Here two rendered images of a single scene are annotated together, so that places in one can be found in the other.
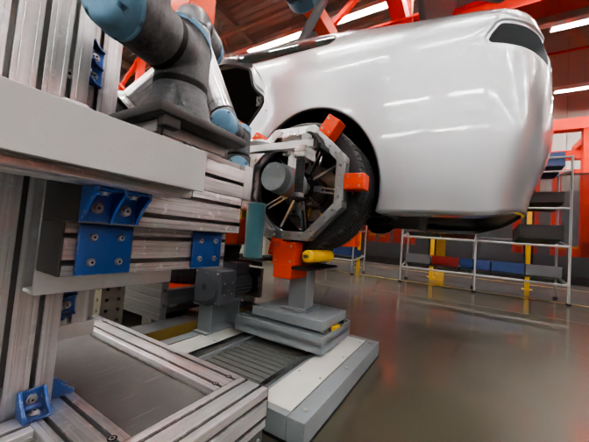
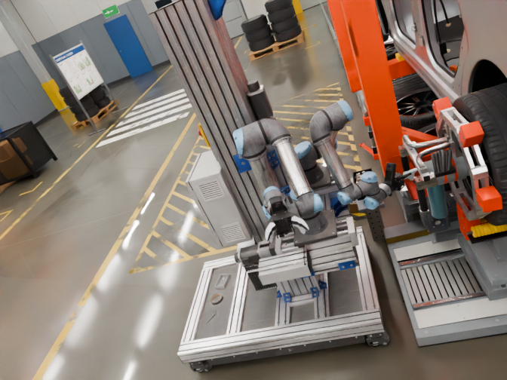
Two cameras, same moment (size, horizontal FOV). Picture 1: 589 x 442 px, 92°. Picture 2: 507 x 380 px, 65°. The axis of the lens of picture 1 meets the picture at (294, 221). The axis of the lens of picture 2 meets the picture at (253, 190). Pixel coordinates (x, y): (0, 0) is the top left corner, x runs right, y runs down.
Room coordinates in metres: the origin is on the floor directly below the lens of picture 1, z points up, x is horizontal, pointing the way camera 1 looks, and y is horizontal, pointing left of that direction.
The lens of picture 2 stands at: (0.03, -1.33, 2.06)
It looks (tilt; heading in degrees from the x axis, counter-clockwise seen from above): 28 degrees down; 76
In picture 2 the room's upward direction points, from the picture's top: 24 degrees counter-clockwise
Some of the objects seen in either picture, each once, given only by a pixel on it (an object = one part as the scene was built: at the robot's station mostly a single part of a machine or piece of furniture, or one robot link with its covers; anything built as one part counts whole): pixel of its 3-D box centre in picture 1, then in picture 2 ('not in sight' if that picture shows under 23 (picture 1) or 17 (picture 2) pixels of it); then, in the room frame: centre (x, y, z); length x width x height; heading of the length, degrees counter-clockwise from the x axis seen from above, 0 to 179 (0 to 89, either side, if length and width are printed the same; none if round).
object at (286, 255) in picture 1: (291, 259); (476, 219); (1.42, 0.00, 0.48); 0.16 x 0.12 x 0.17; 149
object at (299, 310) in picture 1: (301, 288); (505, 237); (1.53, -0.07, 0.32); 0.40 x 0.30 x 0.28; 59
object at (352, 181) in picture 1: (356, 182); (488, 199); (1.23, -0.25, 0.85); 0.09 x 0.08 x 0.07; 59
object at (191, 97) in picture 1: (179, 107); (311, 218); (0.64, 0.28, 0.87); 0.15 x 0.15 x 0.10
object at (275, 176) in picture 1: (285, 181); (446, 169); (1.32, 0.06, 0.85); 0.21 x 0.14 x 0.14; 149
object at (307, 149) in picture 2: not in sight; (305, 154); (0.90, 0.70, 0.98); 0.13 x 0.12 x 0.14; 174
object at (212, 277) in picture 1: (232, 294); (457, 216); (1.58, 0.30, 0.26); 0.42 x 0.18 x 0.35; 149
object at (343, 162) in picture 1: (293, 183); (461, 165); (1.38, 0.02, 0.85); 0.54 x 0.07 x 0.54; 59
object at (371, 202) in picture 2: (237, 168); (374, 198); (0.98, 0.21, 0.81); 0.11 x 0.08 x 0.09; 14
